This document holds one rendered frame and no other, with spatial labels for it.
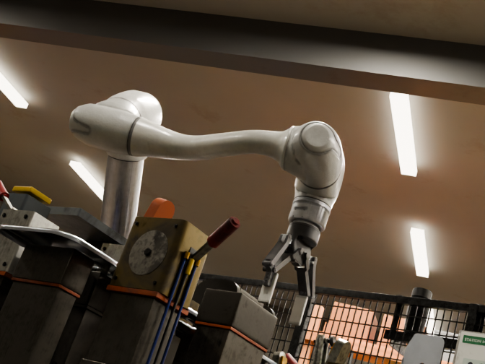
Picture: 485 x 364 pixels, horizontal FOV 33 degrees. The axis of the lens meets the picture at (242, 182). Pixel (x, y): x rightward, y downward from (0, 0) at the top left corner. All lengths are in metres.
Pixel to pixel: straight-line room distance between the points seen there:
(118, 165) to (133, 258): 1.01
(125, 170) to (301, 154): 0.65
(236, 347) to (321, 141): 0.54
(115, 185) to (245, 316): 0.95
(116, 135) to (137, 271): 0.84
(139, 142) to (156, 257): 0.83
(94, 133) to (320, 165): 0.61
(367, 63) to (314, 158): 3.52
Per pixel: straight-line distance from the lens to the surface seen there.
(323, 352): 2.32
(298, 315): 1.89
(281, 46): 5.41
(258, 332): 1.43
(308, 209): 1.87
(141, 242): 1.24
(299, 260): 1.87
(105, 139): 2.04
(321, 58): 5.30
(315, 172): 1.77
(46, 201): 1.73
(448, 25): 5.14
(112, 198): 2.26
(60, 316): 1.30
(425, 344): 2.49
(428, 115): 6.08
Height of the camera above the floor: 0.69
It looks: 21 degrees up
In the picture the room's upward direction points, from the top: 19 degrees clockwise
